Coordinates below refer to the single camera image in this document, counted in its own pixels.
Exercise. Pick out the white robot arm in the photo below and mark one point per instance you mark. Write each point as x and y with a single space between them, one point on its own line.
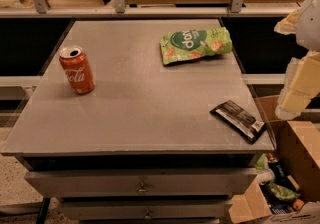
308 26

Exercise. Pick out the green snack bag in box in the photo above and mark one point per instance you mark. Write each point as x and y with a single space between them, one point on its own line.
282 193

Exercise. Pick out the grey upper drawer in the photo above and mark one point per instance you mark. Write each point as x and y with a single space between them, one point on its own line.
138 182

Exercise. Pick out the green rice chip bag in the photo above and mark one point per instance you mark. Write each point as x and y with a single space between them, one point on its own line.
194 44

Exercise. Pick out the orange Coca-Cola can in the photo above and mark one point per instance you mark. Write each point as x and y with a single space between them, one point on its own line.
77 69

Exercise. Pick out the dark bottle in box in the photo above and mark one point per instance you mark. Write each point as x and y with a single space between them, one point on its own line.
275 165

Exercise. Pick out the black rxbar chocolate bar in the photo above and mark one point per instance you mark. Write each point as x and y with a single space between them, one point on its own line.
240 120

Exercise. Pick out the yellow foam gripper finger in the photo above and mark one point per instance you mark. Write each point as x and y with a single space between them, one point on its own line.
301 85
288 24

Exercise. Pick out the brown cardboard box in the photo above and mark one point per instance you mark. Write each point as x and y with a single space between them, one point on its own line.
298 147

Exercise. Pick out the grey lower drawer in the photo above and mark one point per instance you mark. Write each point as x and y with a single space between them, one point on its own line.
147 209

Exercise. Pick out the grey drawer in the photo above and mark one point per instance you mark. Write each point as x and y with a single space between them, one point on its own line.
138 182
147 209

